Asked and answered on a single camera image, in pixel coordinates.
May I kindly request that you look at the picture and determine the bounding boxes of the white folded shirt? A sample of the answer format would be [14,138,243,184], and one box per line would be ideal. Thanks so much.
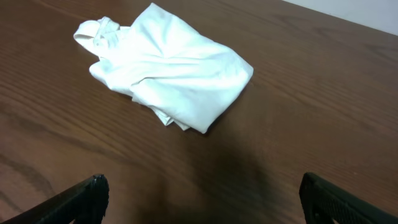
[73,4,254,133]

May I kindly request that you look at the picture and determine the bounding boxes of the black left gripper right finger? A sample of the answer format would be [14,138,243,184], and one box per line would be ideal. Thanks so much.
[299,172,397,224]

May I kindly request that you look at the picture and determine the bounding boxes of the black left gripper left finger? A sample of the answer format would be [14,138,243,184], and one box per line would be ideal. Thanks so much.
[3,174,109,224]

